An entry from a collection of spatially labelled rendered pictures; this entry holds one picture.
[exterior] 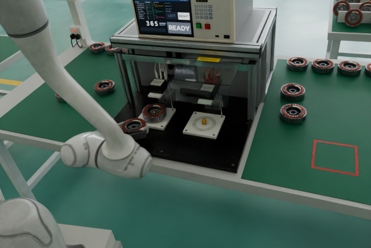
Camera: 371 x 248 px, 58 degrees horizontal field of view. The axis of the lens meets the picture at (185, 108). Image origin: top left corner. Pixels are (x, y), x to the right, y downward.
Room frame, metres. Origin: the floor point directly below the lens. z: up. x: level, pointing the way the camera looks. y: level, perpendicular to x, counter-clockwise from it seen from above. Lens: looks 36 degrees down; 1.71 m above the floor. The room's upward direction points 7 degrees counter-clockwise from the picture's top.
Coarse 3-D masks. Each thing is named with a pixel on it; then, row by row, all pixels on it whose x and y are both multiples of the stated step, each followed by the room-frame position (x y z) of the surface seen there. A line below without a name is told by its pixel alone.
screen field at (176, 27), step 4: (168, 24) 1.33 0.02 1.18; (172, 24) 1.33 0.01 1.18; (176, 24) 1.32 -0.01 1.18; (180, 24) 1.31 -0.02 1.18; (184, 24) 1.30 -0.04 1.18; (188, 24) 1.30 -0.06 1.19; (168, 28) 1.33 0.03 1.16; (172, 28) 1.33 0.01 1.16; (176, 28) 1.32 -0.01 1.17; (180, 28) 1.31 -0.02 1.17; (184, 28) 1.30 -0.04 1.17; (188, 28) 1.30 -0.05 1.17; (168, 32) 1.34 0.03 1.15; (172, 32) 1.33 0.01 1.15; (176, 32) 1.32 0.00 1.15; (180, 32) 1.31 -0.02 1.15; (184, 32) 1.30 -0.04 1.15; (188, 32) 1.30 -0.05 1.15
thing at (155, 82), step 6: (156, 78) 1.35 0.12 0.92; (162, 78) 1.38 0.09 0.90; (168, 78) 1.37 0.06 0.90; (150, 84) 1.31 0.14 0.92; (156, 84) 1.30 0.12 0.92; (162, 84) 1.29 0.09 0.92; (150, 90) 1.30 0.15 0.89; (156, 90) 1.29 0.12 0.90; (162, 90) 1.28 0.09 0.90; (150, 96) 1.27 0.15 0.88; (156, 96) 1.26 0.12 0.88
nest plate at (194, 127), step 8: (200, 112) 1.23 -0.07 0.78; (192, 120) 1.18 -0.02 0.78; (200, 120) 1.17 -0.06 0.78; (208, 120) 1.16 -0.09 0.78; (216, 120) 1.15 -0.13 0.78; (184, 128) 1.13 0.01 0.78; (192, 128) 1.12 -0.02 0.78; (200, 128) 1.11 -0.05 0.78; (208, 128) 1.11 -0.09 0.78; (216, 128) 1.10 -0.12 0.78; (208, 136) 1.06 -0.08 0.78; (216, 136) 1.06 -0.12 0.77
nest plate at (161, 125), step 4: (168, 108) 1.29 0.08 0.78; (168, 112) 1.26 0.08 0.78; (172, 112) 1.26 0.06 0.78; (140, 116) 1.26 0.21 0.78; (168, 116) 1.23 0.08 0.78; (164, 120) 1.20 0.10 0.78; (168, 120) 1.20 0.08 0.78; (148, 124) 1.19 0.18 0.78; (152, 124) 1.19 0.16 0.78; (156, 124) 1.18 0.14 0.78; (160, 124) 1.18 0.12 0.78; (164, 124) 1.17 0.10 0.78; (152, 128) 1.17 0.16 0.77; (156, 128) 1.16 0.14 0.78; (160, 128) 1.15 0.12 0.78; (164, 128) 1.16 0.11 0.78
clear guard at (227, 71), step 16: (192, 64) 1.18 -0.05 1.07; (208, 64) 1.16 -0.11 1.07; (224, 64) 1.15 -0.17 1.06; (240, 64) 1.13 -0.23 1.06; (176, 80) 1.08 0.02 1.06; (192, 80) 1.06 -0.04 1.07; (208, 80) 1.04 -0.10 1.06; (224, 80) 1.03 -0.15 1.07; (176, 96) 1.03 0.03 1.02; (192, 96) 1.01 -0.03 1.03; (224, 96) 0.97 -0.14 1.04
